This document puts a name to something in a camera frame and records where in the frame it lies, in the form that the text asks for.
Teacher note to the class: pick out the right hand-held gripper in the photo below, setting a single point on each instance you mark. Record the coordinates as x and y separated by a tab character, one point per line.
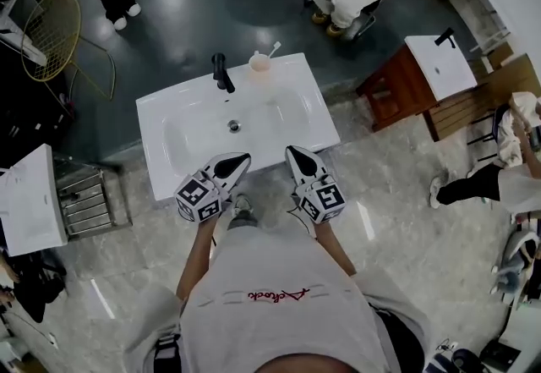
323	200

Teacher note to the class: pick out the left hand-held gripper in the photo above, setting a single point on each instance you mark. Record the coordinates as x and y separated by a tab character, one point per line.
196	198

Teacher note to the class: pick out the translucent beige cup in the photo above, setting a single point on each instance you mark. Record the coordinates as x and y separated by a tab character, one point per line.
258	67

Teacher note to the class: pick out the person's left forearm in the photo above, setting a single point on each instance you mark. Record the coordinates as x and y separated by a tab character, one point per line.
196	261

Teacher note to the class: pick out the person's right forearm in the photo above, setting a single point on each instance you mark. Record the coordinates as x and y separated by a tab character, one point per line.
336	250

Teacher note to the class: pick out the person's left shoe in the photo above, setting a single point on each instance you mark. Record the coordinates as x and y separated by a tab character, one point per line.
242	204

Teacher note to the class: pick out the metal sink drain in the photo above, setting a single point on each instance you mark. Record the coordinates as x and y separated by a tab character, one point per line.
233	126

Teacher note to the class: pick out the person's grey trouser leg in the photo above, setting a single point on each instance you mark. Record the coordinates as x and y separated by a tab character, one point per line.
243	221

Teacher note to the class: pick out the large white ceramic sink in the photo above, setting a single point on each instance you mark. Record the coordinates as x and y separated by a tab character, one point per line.
190	109

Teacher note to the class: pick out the black faucet with bent spout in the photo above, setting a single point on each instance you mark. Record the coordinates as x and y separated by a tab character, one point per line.
220	71

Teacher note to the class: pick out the brown wooden vanity cabinet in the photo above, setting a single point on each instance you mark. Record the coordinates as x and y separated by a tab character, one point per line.
393	88

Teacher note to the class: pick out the person's grey t-shirt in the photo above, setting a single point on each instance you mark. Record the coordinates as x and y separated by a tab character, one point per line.
279	295

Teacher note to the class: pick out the brown wooden slatted pallet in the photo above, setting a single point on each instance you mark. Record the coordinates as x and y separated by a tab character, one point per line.
456	117

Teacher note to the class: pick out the small white ceramic sink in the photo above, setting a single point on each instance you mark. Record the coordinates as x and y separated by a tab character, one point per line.
448	71

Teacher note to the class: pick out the black metal chair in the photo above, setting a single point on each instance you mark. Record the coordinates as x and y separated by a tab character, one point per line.
482	134

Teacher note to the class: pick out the short black faucet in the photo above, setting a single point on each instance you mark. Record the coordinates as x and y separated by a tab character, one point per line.
444	38

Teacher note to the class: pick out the white sink with arched faucet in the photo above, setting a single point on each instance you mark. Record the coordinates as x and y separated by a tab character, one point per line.
29	202

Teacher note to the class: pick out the black desk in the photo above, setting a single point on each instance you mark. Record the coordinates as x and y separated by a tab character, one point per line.
25	109

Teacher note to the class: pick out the brown wooden board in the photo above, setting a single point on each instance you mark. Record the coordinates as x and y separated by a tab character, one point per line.
515	75

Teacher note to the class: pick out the flat black box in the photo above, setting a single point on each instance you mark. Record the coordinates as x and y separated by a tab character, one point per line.
501	356

